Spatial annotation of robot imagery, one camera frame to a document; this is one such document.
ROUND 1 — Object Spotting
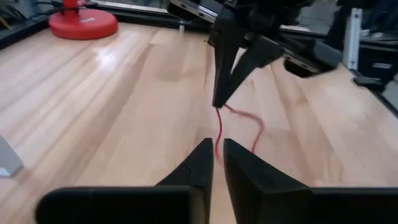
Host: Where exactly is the white metal post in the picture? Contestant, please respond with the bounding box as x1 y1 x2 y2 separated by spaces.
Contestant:
343 7 364 71

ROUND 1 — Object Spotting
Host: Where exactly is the red desk lamp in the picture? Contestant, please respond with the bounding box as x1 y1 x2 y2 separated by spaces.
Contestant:
48 0 119 40

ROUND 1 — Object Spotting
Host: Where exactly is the large red rubber band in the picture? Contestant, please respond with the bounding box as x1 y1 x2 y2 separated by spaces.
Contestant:
214 104 265 166

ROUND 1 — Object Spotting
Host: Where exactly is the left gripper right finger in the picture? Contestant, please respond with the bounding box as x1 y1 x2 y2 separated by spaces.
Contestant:
223 139 398 224

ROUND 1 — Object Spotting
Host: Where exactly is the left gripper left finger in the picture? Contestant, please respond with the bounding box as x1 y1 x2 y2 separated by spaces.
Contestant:
35 138 215 224

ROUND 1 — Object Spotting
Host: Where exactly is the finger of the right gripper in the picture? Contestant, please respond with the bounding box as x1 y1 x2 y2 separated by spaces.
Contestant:
222 35 284 103
208 7 249 109

